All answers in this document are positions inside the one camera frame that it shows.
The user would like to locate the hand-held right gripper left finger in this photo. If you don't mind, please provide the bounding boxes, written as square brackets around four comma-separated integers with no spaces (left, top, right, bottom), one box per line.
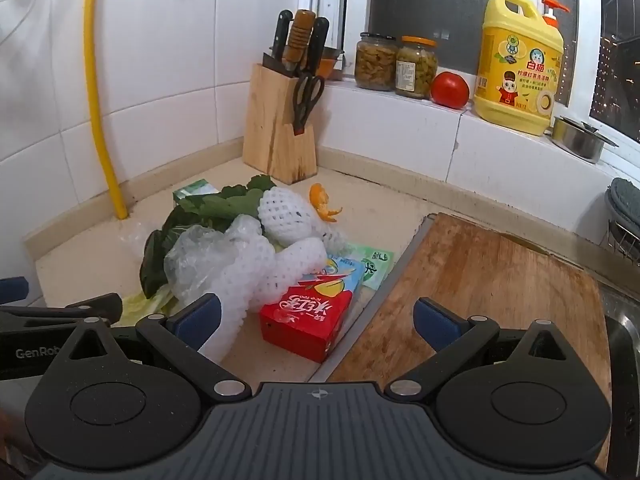
[64,292,252,404]

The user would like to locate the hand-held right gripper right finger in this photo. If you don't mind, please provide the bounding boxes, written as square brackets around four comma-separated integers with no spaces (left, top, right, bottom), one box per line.
[385,296,576,404]

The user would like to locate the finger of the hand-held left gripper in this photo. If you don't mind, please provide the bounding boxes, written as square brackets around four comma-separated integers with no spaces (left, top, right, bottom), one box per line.
[0,277,31,306]
[0,292,124,331]

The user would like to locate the clear plastic bag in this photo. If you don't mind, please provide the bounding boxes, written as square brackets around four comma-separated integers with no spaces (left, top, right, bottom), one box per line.
[164,215,263,306]

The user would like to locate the green leafy vegetable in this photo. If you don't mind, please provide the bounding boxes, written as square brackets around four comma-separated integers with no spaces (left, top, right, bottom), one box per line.
[140,175,277,300]

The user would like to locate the green white carton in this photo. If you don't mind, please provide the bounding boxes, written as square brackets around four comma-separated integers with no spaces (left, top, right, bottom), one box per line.
[172,179,228,211]

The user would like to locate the orange peel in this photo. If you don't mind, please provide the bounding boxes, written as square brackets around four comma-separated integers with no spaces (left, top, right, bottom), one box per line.
[309,182,343,224]

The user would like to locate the pale cabbage leaf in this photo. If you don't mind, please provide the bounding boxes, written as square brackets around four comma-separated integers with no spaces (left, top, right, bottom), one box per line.
[120,285,186,318]

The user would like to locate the white foam fruit net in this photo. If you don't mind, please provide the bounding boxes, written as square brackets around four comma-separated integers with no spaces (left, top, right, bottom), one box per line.
[200,215,331,363]
[257,186,349,257]

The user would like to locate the wooden cutting board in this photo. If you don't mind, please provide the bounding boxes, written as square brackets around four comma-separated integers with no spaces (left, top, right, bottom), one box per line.
[327,212,613,473]

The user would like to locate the green white packet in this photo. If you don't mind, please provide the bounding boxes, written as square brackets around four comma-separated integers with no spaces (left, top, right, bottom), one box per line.
[347,242,396,291]

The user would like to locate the blue yellow packet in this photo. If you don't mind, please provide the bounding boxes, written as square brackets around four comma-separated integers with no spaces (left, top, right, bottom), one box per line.
[310,255,366,311]

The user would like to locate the red drink carton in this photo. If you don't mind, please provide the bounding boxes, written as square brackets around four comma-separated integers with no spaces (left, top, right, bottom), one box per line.
[259,282,353,365]

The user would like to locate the wooden knife block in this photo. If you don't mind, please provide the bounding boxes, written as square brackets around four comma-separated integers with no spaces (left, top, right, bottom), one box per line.
[242,62,321,185]

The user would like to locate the yellow pipe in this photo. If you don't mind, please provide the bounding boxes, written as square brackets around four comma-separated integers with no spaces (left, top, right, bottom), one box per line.
[82,0,132,222]

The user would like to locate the grey bowl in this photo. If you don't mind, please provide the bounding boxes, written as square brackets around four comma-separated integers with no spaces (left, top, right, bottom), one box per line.
[604,177,640,233]

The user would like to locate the red tomato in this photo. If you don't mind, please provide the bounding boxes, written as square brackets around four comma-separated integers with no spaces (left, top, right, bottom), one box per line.
[431,71,471,109]

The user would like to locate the steel pot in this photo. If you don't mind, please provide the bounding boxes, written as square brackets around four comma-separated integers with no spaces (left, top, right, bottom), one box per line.
[550,116,620,164]

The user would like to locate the black scissors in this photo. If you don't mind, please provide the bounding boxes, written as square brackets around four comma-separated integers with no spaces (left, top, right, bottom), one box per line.
[291,74,326,136]

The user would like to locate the orange lid pickle jar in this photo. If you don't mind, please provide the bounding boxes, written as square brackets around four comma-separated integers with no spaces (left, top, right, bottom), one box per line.
[395,36,439,100]

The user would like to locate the yellow detergent bottle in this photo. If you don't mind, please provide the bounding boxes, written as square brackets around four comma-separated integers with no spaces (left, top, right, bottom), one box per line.
[473,0,571,137]

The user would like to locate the dark lid pickle jar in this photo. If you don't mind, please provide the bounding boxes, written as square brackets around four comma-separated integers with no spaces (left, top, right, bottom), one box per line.
[355,32,399,92]

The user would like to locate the frosted glass window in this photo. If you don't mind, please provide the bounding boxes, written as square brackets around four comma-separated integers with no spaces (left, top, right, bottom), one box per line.
[367,0,523,53]

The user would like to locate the wire dish rack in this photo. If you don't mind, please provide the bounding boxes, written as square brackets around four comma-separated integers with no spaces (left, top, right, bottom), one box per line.
[604,217,640,270]

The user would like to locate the black handled knife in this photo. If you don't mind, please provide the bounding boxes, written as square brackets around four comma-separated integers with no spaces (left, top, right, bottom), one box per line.
[305,16,331,77]
[269,10,295,70]

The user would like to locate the wooden handled knife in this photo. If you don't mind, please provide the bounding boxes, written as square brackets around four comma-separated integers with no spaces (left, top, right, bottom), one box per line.
[282,9,317,75]

